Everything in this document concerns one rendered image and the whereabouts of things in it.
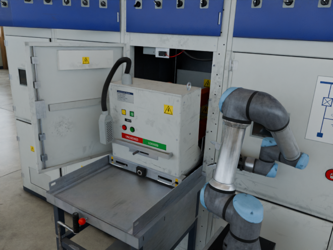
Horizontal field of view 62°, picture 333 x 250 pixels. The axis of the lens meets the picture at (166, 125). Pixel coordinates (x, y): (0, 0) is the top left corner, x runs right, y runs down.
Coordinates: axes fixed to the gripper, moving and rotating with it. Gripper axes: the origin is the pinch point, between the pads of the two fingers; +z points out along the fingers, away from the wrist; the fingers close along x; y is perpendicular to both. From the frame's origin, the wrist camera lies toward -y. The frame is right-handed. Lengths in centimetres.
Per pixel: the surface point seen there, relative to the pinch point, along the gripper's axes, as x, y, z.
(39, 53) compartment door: -49, 26, 90
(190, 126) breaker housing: -13.0, -1.2, 12.2
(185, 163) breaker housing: 8.0, 3.8, 12.2
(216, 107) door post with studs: -21.3, -14.8, 2.4
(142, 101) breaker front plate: -25.1, 7.0, 37.6
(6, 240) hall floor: 105, 31, 152
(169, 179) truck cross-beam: 16.2, 11.0, 18.2
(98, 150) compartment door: 18, 0, 77
